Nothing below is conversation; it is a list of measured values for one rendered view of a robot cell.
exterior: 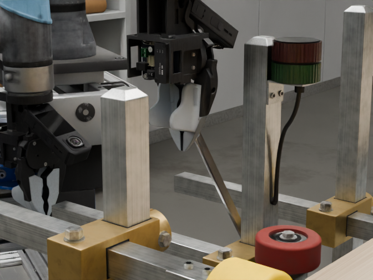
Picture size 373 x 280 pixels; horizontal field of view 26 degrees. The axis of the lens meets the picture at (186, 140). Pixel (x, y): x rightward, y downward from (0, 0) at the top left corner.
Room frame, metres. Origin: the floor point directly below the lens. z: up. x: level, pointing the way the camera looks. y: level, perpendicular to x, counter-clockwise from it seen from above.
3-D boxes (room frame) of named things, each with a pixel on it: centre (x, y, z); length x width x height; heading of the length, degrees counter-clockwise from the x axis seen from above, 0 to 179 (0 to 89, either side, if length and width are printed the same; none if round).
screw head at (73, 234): (0.75, 0.11, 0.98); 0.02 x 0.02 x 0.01
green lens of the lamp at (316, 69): (0.97, -0.13, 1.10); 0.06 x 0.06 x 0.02
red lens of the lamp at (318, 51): (0.97, -0.13, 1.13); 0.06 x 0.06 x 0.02
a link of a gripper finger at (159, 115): (1.00, 0.03, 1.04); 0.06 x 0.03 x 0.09; 141
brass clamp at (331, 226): (1.17, -0.24, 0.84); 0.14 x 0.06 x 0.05; 141
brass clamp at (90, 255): (0.79, 0.08, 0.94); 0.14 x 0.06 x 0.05; 141
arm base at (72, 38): (1.54, 0.25, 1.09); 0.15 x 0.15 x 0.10
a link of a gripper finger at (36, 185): (1.21, 0.25, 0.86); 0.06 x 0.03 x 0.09; 51
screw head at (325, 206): (1.13, -0.21, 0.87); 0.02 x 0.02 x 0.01
